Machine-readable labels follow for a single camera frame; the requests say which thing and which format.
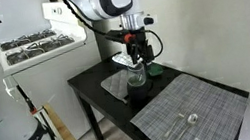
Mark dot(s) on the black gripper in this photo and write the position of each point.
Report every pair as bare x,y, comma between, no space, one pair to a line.
140,37

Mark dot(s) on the clear glass cup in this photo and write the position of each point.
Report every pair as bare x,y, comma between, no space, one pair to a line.
136,73

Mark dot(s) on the white checkered dish towel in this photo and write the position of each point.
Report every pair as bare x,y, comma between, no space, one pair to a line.
121,60

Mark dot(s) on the green lidded container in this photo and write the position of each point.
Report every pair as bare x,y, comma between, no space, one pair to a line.
156,71

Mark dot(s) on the grey quilted pot holder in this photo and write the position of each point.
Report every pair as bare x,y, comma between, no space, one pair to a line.
115,83

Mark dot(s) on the clear plastic fork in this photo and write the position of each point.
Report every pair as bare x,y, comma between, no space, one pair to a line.
181,115

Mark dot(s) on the grey woven placemat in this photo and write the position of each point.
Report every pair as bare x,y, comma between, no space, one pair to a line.
203,94

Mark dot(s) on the clear plastic spoon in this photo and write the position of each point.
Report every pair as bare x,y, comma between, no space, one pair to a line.
192,119

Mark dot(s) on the black wooden table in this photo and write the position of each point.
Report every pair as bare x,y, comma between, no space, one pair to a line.
93,122

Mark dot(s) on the white kitchen stove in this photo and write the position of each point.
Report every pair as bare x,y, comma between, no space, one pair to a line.
53,84

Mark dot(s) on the black stove burner grate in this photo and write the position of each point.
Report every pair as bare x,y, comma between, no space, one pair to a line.
39,49
27,39

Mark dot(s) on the wooden board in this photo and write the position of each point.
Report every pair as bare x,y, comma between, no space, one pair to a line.
68,136

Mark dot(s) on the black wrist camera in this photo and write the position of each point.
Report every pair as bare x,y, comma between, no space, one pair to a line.
114,35

